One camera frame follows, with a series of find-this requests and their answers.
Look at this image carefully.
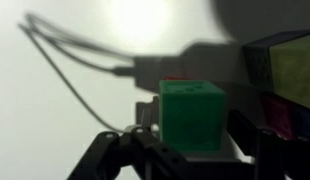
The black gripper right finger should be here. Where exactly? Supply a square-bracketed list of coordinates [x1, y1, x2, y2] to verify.
[227, 110, 310, 180]

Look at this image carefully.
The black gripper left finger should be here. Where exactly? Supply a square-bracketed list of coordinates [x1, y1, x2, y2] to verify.
[67, 127, 192, 180]

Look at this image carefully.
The green building block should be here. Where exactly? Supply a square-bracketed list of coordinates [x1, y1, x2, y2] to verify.
[159, 80, 226, 152]

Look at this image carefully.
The pink building block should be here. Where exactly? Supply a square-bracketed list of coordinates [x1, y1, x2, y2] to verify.
[260, 93, 293, 140]

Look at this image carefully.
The blue building block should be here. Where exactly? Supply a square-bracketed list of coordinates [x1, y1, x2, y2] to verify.
[293, 106, 310, 139]

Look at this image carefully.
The orange building block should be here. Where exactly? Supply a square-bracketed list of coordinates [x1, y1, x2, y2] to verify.
[163, 76, 190, 81]

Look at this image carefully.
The yellow-green building block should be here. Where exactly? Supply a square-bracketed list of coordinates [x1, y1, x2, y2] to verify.
[269, 35, 310, 108]

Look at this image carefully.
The dark grey building block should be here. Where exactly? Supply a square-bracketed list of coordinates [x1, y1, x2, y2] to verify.
[242, 29, 310, 91]

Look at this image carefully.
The round white table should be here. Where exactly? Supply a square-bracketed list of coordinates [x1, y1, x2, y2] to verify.
[0, 0, 310, 180]

